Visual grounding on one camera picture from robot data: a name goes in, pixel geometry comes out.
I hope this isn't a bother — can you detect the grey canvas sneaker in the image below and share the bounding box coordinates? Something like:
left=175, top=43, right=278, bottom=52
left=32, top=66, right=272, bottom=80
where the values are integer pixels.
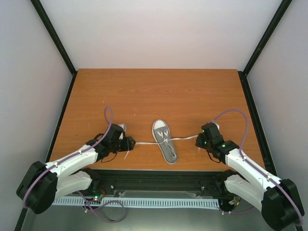
left=152, top=119, right=178, bottom=164

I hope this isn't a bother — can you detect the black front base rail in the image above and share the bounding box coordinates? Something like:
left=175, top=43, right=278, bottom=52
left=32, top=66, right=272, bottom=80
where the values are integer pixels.
left=31, top=168, right=288, bottom=199

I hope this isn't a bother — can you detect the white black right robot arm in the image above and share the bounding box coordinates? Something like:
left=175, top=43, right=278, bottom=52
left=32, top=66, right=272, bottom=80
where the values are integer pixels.
left=195, top=123, right=305, bottom=231

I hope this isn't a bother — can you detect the black right table side rail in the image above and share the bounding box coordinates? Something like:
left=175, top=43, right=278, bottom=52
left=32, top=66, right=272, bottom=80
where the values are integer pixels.
left=238, top=71, right=277, bottom=176

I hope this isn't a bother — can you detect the white shoelace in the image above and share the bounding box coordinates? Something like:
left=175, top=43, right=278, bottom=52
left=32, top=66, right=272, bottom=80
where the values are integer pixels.
left=136, top=135, right=197, bottom=147

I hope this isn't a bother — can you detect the black table side rail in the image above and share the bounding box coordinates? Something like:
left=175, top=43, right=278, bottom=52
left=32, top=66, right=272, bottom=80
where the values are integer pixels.
left=14, top=71, right=78, bottom=231
left=238, top=71, right=277, bottom=176

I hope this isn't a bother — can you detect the light blue slotted cable duct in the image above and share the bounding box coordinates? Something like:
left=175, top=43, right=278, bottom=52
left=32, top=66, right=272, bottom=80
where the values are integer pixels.
left=51, top=196, right=220, bottom=209

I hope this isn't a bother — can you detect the black aluminium frame post right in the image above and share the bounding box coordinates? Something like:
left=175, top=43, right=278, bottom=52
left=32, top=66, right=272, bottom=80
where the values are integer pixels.
left=242, top=0, right=293, bottom=76

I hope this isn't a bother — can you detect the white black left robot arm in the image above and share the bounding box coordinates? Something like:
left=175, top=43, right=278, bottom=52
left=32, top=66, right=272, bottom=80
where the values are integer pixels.
left=16, top=124, right=136, bottom=214

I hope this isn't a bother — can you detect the grey metal base plate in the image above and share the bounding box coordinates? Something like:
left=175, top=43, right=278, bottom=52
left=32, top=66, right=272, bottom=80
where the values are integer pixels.
left=22, top=192, right=271, bottom=231

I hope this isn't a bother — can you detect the black aluminium frame post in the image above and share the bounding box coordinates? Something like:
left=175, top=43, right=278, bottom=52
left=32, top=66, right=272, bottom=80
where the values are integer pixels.
left=30, top=0, right=78, bottom=76
left=242, top=0, right=293, bottom=76

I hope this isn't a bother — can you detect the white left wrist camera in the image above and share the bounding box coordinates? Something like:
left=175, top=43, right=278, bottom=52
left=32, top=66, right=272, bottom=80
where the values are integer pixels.
left=118, top=124, right=127, bottom=140

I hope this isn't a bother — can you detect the black aluminium frame post left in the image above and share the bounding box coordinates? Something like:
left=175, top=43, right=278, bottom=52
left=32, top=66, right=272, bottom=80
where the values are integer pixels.
left=30, top=0, right=78, bottom=76

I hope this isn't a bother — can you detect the black left table side rail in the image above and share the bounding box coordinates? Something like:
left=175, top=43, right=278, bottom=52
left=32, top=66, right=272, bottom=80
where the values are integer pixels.
left=14, top=71, right=78, bottom=231

